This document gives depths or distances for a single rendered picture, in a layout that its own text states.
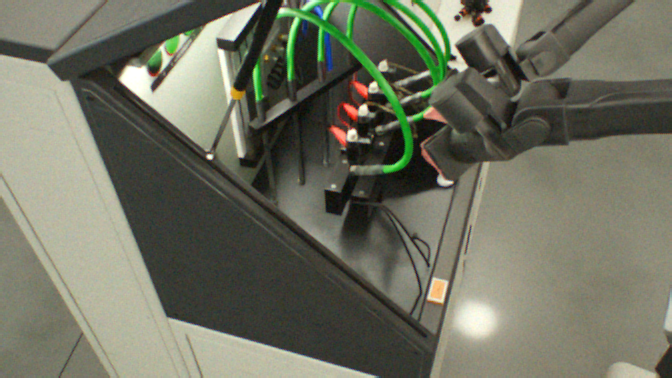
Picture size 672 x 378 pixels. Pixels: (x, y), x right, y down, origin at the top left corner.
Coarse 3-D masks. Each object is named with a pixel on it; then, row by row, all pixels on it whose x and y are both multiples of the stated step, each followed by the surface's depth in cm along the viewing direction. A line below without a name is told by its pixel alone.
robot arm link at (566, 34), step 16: (592, 0) 107; (608, 0) 107; (624, 0) 107; (560, 16) 111; (576, 16) 108; (592, 16) 108; (608, 16) 108; (544, 32) 110; (560, 32) 107; (576, 32) 108; (592, 32) 108; (528, 48) 108; (544, 48) 108; (560, 48) 108; (576, 48) 108; (560, 64) 108
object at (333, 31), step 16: (304, 16) 111; (336, 32) 108; (352, 48) 108; (256, 64) 129; (368, 64) 108; (256, 80) 133; (384, 80) 108; (256, 96) 136; (400, 112) 110; (400, 160) 117
